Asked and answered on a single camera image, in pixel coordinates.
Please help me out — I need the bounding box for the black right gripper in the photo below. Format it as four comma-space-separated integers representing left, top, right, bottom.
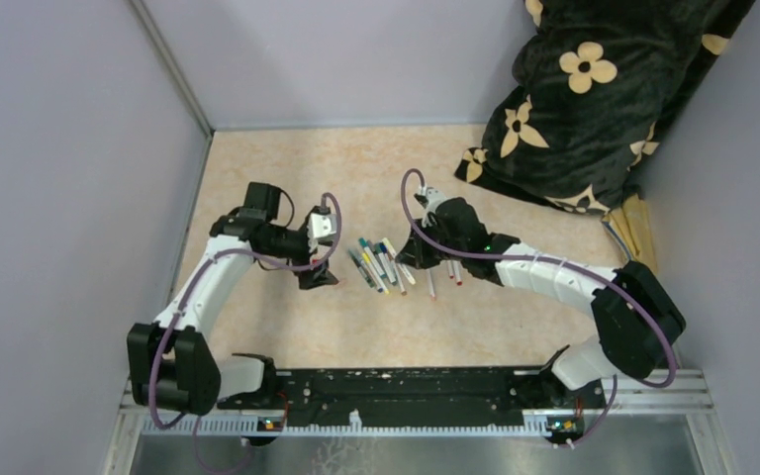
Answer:
397, 216, 467, 270

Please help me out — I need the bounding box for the red white marker pen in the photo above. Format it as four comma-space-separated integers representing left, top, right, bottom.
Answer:
426, 269, 436, 301

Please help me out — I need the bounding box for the green cap marker pen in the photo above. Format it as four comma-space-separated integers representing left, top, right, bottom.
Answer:
358, 237, 396, 284

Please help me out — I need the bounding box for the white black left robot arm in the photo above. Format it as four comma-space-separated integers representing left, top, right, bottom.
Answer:
126, 182, 342, 429

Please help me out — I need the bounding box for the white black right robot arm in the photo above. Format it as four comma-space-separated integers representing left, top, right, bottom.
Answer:
396, 187, 686, 408

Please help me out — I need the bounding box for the dark grey marker pen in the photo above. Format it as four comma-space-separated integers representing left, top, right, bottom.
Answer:
346, 249, 377, 289

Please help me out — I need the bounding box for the yellow cloth bag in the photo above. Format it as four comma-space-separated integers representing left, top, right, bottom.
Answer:
602, 193, 658, 274

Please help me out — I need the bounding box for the black floral blanket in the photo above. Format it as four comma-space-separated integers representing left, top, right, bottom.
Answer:
454, 1, 752, 216

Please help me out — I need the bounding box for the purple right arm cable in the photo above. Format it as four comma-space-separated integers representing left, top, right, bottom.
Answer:
399, 168, 678, 449

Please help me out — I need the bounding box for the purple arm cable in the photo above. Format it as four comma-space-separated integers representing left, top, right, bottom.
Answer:
147, 191, 343, 475
399, 168, 678, 449

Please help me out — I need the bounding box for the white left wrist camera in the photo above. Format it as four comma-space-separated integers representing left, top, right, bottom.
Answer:
307, 206, 340, 246

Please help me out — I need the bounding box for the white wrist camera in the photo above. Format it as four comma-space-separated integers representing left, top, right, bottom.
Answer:
307, 206, 340, 246
414, 186, 447, 213

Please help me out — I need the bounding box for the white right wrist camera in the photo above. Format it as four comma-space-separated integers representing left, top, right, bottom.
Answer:
414, 186, 447, 213

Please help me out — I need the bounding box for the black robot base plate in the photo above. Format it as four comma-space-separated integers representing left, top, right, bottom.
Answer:
217, 366, 606, 428

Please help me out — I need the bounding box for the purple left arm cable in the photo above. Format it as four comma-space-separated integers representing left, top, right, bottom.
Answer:
147, 191, 343, 475

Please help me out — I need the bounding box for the aluminium frame rail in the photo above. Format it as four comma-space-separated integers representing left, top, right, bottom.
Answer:
121, 369, 713, 445

